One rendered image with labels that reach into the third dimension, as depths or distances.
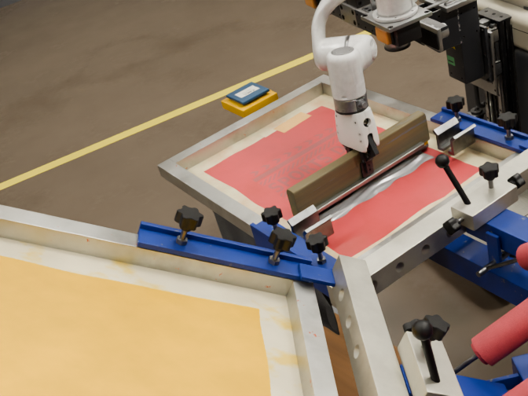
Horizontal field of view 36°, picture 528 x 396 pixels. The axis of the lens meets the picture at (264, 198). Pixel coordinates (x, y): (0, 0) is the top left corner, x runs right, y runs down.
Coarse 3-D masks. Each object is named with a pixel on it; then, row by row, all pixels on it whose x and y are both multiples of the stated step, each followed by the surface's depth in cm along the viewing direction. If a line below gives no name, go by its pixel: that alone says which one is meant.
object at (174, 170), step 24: (288, 96) 236; (312, 96) 239; (384, 96) 222; (240, 120) 231; (264, 120) 232; (216, 144) 225; (480, 144) 193; (168, 168) 218; (192, 192) 208; (216, 192) 201; (456, 192) 177; (240, 216) 190; (384, 240) 169
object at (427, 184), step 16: (320, 112) 231; (304, 128) 226; (320, 128) 224; (288, 144) 221; (432, 160) 197; (416, 176) 193; (432, 176) 191; (464, 176) 188; (384, 192) 190; (400, 192) 189; (416, 192) 187; (432, 192) 186; (448, 192) 184; (416, 208) 182
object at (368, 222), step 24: (264, 144) 224; (216, 168) 219; (240, 168) 216; (240, 192) 206; (264, 192) 203; (288, 216) 192; (360, 216) 185; (384, 216) 183; (408, 216) 180; (336, 240) 179; (360, 240) 177
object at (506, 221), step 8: (496, 216) 158; (504, 216) 158; (512, 216) 157; (520, 216) 157; (488, 224) 157; (496, 224) 156; (504, 224) 156; (512, 224) 155; (520, 224) 155; (472, 232) 162; (480, 232) 160; (496, 232) 156; (504, 232) 154; (512, 232) 153; (520, 232) 153; (504, 240) 155; (512, 240) 153; (520, 240) 151; (504, 248) 156; (512, 248) 154
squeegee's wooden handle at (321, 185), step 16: (416, 112) 197; (400, 128) 193; (416, 128) 196; (384, 144) 192; (400, 144) 195; (336, 160) 188; (352, 160) 188; (384, 160) 194; (320, 176) 184; (336, 176) 187; (352, 176) 189; (288, 192) 183; (304, 192) 183; (320, 192) 185; (336, 192) 188; (304, 208) 184
